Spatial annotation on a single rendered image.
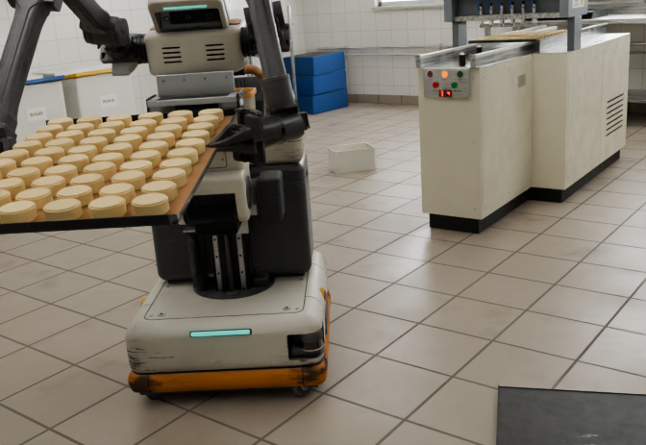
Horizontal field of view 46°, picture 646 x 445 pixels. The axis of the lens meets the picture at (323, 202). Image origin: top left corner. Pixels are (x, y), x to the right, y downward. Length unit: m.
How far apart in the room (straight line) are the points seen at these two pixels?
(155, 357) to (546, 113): 2.70
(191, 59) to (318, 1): 6.74
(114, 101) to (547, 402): 4.66
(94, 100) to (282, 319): 4.10
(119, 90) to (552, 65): 3.49
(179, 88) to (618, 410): 1.56
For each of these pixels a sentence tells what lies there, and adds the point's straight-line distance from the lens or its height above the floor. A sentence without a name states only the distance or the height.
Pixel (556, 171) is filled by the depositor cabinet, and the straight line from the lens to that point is 4.40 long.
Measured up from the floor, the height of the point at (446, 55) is 0.87.
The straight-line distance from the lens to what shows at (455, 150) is 3.82.
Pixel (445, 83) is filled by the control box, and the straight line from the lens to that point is 3.76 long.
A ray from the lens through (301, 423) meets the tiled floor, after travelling 2.34.
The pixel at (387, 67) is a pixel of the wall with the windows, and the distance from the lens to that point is 8.44.
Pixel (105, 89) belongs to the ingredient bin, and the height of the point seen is 0.61.
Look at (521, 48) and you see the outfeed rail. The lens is 4.21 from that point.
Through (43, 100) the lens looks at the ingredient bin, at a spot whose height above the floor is 0.61.
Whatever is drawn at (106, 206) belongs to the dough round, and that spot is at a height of 0.97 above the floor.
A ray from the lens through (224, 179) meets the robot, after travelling 2.23.
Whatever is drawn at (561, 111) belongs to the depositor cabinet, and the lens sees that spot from 4.33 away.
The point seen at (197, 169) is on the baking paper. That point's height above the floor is 0.97.
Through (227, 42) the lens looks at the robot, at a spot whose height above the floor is 1.11.
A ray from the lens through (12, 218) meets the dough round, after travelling 1.11.
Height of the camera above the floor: 1.23
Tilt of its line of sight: 15 degrees down
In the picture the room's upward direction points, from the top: 4 degrees counter-clockwise
